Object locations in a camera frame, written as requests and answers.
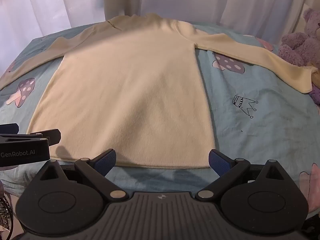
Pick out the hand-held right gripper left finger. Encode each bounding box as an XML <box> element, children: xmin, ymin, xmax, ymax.
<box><xmin>32</xmin><ymin>149</ymin><xmax>128</xmax><ymax>200</ymax></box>

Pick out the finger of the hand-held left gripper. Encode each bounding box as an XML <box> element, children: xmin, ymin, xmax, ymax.
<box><xmin>27</xmin><ymin>129</ymin><xmax>62</xmax><ymax>147</ymax></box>

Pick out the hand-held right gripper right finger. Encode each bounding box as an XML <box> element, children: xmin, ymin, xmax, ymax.
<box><xmin>196</xmin><ymin>149</ymin><xmax>299</xmax><ymax>200</ymax></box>

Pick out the cream knit sweater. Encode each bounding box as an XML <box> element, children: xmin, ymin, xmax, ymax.
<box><xmin>0</xmin><ymin>13</ymin><xmax>318</xmax><ymax>169</ymax></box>

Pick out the teal printed bed sheet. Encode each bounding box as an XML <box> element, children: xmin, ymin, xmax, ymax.
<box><xmin>0</xmin><ymin>21</ymin><xmax>320</xmax><ymax>230</ymax></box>

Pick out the white sheer curtain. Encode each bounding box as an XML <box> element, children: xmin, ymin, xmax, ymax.
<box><xmin>0</xmin><ymin>0</ymin><xmax>320</xmax><ymax>45</ymax></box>

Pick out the purple plush bear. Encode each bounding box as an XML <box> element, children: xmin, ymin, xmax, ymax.
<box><xmin>278</xmin><ymin>7</ymin><xmax>320</xmax><ymax>105</ymax></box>

